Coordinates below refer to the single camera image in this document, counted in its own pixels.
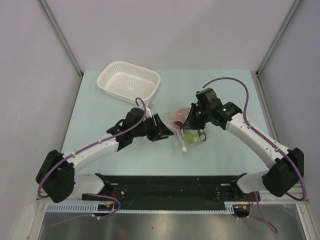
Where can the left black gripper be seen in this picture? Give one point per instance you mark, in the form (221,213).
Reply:
(160,130)

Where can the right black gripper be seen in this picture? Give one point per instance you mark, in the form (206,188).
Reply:
(191,123)

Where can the polka dot zip bag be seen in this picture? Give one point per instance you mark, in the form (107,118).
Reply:
(168,119)

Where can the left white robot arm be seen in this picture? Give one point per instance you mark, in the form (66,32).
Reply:
(58,177)

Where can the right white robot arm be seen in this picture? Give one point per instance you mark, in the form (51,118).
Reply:
(285,166)

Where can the green fake fruit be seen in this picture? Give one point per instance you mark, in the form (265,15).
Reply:
(191,137)

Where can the red orange fake fruit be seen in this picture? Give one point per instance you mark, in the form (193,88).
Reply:
(183,112)

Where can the purple fake fruit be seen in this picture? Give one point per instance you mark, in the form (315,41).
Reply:
(179,124)

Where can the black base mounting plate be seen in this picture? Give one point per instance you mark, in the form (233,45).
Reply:
(198,191)

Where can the white perforated plastic basket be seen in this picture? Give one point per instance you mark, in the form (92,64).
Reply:
(127,81)

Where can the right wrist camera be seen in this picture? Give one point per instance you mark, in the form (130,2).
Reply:
(207,99)

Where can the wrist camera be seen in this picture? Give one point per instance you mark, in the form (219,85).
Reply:
(207,99)
(135,117)

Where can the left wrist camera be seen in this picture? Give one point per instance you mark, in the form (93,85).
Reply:
(135,117)

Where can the white slotted cable duct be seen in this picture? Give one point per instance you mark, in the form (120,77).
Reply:
(102,208)

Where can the right aluminium frame post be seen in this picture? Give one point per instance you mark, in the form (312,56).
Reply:
(279,35)

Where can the aluminium frame post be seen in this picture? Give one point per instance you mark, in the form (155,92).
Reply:
(52,21)
(279,35)

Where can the left aluminium frame post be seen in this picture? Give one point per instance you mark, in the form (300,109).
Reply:
(52,21)

